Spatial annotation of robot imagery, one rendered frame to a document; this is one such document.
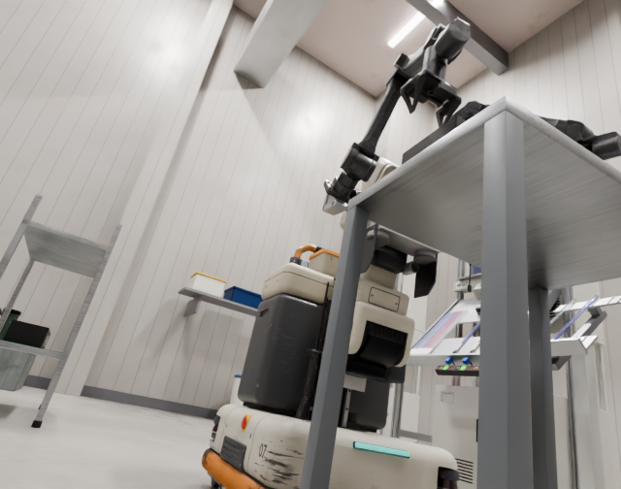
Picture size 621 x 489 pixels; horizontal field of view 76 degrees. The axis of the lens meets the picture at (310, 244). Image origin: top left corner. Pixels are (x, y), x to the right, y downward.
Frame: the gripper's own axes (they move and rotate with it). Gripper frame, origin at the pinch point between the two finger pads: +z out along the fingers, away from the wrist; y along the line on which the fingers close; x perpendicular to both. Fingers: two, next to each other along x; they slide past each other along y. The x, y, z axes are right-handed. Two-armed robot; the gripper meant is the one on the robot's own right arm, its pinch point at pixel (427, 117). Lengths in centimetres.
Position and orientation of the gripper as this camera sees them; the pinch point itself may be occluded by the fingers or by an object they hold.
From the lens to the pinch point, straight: 99.8
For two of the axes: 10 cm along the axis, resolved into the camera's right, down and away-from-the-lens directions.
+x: -4.3, 2.3, 8.7
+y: 8.8, 3.3, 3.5
